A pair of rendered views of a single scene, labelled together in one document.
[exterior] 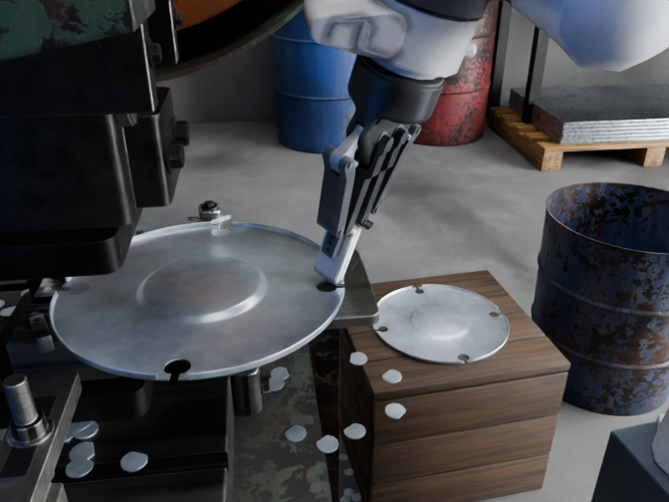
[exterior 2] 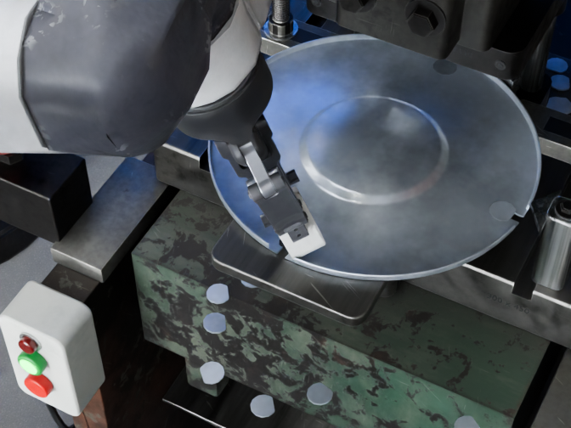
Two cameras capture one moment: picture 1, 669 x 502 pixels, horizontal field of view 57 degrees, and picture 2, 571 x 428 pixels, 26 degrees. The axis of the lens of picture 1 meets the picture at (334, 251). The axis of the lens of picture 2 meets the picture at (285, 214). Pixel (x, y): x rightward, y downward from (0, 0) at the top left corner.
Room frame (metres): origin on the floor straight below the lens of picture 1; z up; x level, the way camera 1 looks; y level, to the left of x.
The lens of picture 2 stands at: (0.91, -0.52, 1.57)
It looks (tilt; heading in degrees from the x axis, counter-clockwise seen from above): 50 degrees down; 125
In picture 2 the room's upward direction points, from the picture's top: straight up
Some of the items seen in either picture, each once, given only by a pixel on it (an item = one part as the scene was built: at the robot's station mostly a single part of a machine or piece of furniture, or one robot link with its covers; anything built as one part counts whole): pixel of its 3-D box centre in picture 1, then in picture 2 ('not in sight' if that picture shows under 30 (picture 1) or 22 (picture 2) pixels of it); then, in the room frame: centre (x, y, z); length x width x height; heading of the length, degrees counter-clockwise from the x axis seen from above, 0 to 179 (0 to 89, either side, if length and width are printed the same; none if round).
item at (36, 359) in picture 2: not in sight; (31, 362); (0.33, -0.12, 0.58); 0.03 x 0.01 x 0.03; 7
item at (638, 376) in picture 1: (614, 296); not in sight; (1.38, -0.74, 0.24); 0.42 x 0.42 x 0.48
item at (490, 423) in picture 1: (433, 384); not in sight; (1.10, -0.23, 0.18); 0.40 x 0.38 x 0.35; 103
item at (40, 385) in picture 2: not in sight; (38, 384); (0.33, -0.12, 0.54); 0.03 x 0.01 x 0.03; 7
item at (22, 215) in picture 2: not in sight; (41, 220); (0.24, -0.01, 0.62); 0.10 x 0.06 x 0.20; 7
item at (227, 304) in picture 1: (202, 285); (373, 147); (0.54, 0.13, 0.78); 0.29 x 0.29 x 0.01
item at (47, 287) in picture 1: (83, 316); not in sight; (0.52, 0.26, 0.76); 0.15 x 0.09 x 0.05; 7
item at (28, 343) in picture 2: not in sight; (28, 344); (0.33, -0.12, 0.61); 0.02 x 0.01 x 0.02; 7
